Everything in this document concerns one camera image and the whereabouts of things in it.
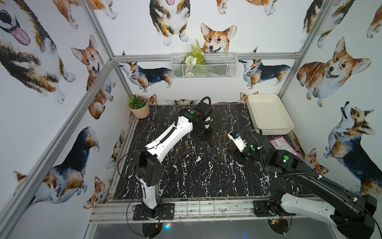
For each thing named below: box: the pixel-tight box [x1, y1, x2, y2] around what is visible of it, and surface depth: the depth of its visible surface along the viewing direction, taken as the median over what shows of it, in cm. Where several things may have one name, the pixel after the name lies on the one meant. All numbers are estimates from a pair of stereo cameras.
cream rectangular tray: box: [246, 93, 295, 136], surface depth 119 cm
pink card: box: [269, 136, 302, 159], surface depth 100 cm
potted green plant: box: [127, 94, 150, 119], surface depth 106 cm
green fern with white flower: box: [184, 38, 206, 77], surface depth 85 cm
